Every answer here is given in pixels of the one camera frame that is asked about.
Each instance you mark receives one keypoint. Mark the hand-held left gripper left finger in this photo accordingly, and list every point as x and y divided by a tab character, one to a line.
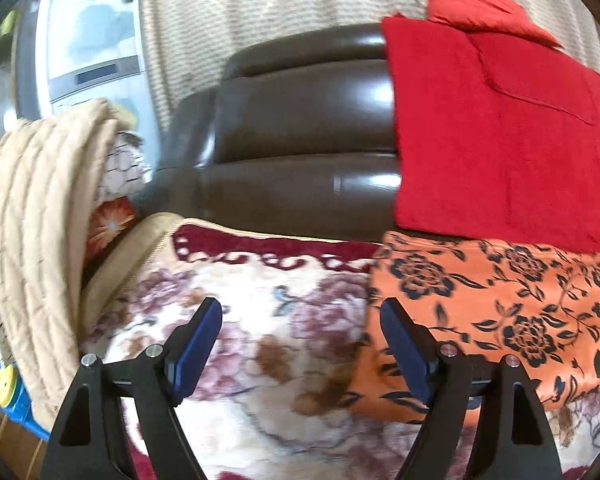
192	355

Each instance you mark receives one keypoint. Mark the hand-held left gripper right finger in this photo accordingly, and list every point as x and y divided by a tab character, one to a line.
405	355

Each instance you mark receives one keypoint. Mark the orange floral shirt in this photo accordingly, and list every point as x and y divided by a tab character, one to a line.
505	320

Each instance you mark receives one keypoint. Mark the floral plush blanket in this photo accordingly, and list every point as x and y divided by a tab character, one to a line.
280	310

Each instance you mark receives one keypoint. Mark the orange flower cushion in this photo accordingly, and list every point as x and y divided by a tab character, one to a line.
110	225

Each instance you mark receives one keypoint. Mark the blue and yellow toy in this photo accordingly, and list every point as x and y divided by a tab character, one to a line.
10	395

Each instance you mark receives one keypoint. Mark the beige quilted jacket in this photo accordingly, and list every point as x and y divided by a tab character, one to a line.
35	240

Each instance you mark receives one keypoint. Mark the brown leather sofa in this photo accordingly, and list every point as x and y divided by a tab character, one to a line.
300	150

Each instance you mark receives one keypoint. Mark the red blanket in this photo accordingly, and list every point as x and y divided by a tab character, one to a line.
500	135

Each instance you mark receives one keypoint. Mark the silver floral refrigerator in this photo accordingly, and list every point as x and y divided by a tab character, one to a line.
90	45

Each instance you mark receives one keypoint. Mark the red cushion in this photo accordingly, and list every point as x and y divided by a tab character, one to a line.
475	5

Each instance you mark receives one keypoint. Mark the beige dotted curtain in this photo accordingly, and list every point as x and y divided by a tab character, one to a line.
280	5

